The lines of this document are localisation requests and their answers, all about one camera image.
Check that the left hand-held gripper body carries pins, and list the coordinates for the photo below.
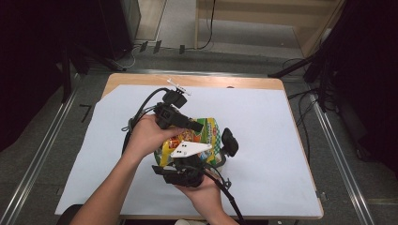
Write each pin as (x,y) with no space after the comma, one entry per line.
(167,114)

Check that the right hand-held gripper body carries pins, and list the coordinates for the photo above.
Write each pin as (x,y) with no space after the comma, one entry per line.
(187,175)

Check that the yellow green spouted pouch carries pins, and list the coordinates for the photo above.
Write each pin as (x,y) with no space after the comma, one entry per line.
(211,132)

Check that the clear jar with black lid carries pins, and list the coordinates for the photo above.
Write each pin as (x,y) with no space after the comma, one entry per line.
(230,142)

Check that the person's right hand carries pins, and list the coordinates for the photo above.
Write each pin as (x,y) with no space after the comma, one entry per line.
(206,197)

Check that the person's left hand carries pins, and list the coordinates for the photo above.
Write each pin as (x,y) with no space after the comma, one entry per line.
(147,136)

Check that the white crumpled object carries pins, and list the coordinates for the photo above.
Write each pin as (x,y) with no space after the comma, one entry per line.
(189,222)

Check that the wooden table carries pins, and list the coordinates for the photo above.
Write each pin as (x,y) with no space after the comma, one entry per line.
(219,81)

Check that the white table sheet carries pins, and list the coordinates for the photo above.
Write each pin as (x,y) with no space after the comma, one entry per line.
(281,140)

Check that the black cabinet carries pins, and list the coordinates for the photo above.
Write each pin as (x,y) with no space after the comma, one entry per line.
(115,28)

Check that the black metal stand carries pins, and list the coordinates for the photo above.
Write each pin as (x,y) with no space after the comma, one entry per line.
(66,78)
(291,67)

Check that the dark curtain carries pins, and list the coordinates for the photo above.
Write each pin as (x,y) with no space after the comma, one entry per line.
(372,78)
(31,62)

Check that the metal floor rail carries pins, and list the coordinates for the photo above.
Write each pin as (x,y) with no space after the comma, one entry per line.
(37,159)
(341,162)
(187,72)

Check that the small black floor bracket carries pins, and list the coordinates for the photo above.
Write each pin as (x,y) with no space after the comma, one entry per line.
(144,46)
(157,46)
(182,49)

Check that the light wooden furniture frame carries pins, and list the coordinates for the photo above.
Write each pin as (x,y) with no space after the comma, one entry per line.
(250,17)

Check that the metal table corner bracket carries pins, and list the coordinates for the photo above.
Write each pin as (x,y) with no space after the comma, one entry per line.
(321,196)

